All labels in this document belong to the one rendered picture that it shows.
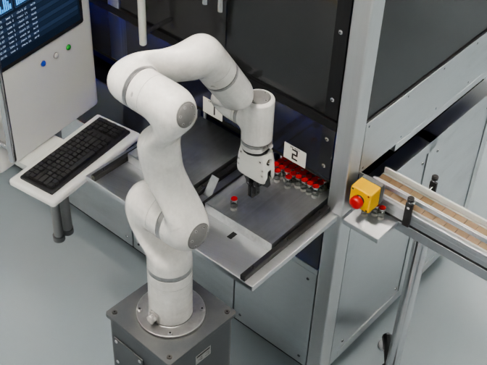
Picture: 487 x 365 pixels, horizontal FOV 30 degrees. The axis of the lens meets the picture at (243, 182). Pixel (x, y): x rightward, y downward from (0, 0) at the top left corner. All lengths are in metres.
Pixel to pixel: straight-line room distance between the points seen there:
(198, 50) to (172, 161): 0.26
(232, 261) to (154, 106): 0.82
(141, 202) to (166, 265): 0.18
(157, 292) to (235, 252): 0.36
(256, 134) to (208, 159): 0.64
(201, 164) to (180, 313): 0.66
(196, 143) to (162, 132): 1.08
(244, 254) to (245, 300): 0.76
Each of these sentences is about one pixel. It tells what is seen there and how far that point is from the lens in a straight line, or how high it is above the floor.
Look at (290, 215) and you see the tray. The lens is 2.78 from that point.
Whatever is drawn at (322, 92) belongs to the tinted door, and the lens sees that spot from 2.60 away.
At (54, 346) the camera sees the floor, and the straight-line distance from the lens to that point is 3.59.
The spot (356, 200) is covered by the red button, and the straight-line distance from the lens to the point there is 2.66.
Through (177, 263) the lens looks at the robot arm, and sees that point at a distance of 2.31.
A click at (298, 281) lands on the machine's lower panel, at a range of 3.11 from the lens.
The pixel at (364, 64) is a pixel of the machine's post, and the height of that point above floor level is 1.44.
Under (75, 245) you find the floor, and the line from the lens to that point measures 3.95.
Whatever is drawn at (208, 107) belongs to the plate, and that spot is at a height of 1.02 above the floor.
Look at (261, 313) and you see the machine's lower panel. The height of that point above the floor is 0.22.
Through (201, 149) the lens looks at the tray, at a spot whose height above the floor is 0.88.
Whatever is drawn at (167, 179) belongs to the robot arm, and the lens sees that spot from 2.10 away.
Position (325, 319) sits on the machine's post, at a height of 0.40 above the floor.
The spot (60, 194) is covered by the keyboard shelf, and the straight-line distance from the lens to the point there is 2.98.
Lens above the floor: 2.78
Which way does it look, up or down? 41 degrees down
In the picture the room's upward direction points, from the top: 3 degrees clockwise
